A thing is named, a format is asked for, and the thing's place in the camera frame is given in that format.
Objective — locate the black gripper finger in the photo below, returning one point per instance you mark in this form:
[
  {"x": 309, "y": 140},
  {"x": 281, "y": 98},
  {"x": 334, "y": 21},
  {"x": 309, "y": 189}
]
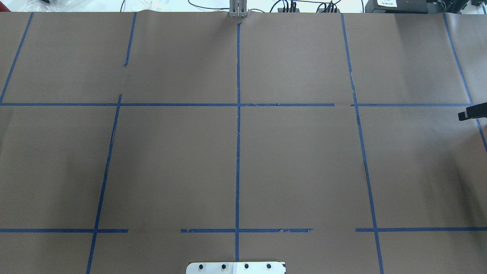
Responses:
[{"x": 474, "y": 112}]

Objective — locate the black equipment box with label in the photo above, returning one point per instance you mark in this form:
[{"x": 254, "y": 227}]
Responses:
[{"x": 396, "y": 6}]

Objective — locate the black power strip right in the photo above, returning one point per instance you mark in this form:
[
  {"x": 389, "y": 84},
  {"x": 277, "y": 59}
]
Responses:
[{"x": 332, "y": 9}]

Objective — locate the black power strip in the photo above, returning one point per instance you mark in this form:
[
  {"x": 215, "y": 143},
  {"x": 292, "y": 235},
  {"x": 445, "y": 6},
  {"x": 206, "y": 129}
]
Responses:
[
  {"x": 291, "y": 9},
  {"x": 332, "y": 9}
]

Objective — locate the black power strip left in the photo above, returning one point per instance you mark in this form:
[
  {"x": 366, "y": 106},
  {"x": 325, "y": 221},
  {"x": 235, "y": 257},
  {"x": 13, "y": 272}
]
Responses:
[{"x": 291, "y": 9}]

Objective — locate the grey metal camera post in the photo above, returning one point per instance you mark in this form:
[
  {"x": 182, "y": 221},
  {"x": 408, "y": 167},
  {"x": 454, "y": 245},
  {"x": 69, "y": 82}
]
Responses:
[{"x": 238, "y": 8}]

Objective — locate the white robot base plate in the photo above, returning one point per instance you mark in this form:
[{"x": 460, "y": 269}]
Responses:
[{"x": 251, "y": 267}]

